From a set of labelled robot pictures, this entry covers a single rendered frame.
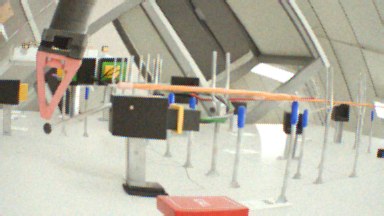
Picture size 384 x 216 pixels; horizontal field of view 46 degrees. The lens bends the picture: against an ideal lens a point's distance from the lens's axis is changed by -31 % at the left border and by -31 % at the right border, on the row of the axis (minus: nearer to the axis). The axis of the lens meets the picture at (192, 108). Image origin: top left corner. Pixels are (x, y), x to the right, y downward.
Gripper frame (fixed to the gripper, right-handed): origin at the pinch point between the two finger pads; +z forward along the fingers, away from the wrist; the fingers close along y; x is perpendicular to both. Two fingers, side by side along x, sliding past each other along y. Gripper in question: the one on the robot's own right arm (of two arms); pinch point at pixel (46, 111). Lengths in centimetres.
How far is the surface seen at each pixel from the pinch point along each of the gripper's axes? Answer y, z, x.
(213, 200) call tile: -24.6, 0.7, -13.4
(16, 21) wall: 731, -60, 129
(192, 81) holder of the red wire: 49, -8, -28
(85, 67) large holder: 67, -6, -7
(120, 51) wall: 763, -41, -87
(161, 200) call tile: -24.4, 1.5, -10.0
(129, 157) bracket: -1.1, 1.9, -11.2
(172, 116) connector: -1.5, -3.1, -14.5
